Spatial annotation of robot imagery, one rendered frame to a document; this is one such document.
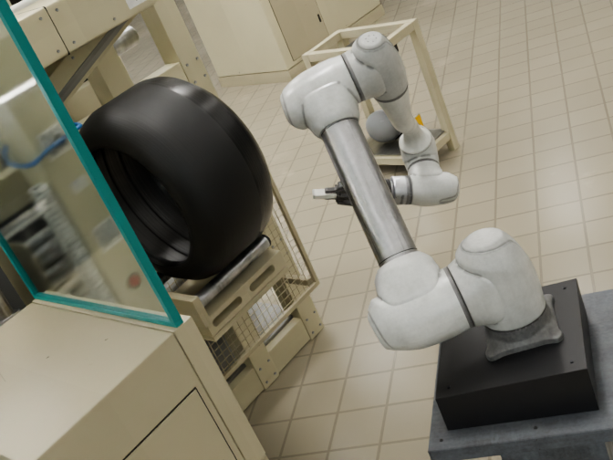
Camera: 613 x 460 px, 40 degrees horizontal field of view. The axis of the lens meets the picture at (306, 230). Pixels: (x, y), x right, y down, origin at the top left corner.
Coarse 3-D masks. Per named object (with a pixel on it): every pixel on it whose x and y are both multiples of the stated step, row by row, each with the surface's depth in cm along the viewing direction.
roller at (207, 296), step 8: (256, 240) 259; (264, 240) 259; (248, 248) 257; (256, 248) 257; (264, 248) 259; (240, 256) 254; (248, 256) 255; (256, 256) 257; (232, 264) 252; (240, 264) 252; (248, 264) 255; (224, 272) 249; (232, 272) 250; (240, 272) 253; (216, 280) 247; (224, 280) 248; (232, 280) 251; (208, 288) 245; (216, 288) 246; (200, 296) 243; (208, 296) 244
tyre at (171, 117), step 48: (144, 96) 234; (192, 96) 234; (96, 144) 237; (144, 144) 224; (192, 144) 225; (240, 144) 233; (144, 192) 278; (192, 192) 225; (240, 192) 233; (144, 240) 271; (192, 240) 235; (240, 240) 241
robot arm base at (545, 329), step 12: (552, 300) 202; (552, 312) 197; (540, 324) 192; (552, 324) 193; (492, 336) 197; (504, 336) 193; (516, 336) 192; (528, 336) 192; (540, 336) 191; (552, 336) 190; (492, 348) 196; (504, 348) 194; (516, 348) 193; (528, 348) 192; (492, 360) 194
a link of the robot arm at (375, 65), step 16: (368, 32) 206; (352, 48) 206; (368, 48) 203; (384, 48) 204; (352, 64) 206; (368, 64) 205; (384, 64) 205; (400, 64) 209; (368, 80) 206; (384, 80) 209; (400, 80) 211; (368, 96) 210; (384, 96) 214
